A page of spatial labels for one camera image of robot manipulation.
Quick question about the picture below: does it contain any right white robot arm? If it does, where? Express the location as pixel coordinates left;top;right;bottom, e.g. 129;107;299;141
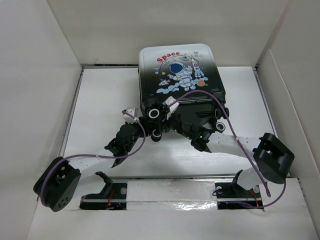
166;112;295;197

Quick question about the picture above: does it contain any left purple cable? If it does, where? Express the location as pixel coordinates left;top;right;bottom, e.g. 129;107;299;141
39;111;146;207

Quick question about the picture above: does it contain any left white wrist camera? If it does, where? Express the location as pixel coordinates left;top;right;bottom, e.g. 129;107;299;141
122;107;139;124

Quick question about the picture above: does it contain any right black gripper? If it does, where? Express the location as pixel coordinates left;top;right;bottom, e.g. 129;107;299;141
150;108;194;140

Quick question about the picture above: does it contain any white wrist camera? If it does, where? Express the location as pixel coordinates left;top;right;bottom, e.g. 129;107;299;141
122;107;139;124
162;96;179;120

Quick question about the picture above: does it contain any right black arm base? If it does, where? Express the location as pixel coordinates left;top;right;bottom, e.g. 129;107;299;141
212;182;263;210

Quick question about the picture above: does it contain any black suitcase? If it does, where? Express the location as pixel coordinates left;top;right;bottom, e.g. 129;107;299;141
138;43;230;142

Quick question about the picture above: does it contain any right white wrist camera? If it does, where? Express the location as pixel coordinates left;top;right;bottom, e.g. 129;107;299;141
162;96;179;120

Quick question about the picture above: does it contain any purple cable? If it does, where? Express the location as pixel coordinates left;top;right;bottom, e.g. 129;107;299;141
167;90;287;209
39;111;146;207

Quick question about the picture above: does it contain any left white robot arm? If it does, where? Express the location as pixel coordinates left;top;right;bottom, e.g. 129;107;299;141
33;116;150;212

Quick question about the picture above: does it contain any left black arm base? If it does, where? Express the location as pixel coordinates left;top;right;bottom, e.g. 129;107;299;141
79;182;128;211

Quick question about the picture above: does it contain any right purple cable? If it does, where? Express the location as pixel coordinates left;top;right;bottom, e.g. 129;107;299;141
167;90;287;209

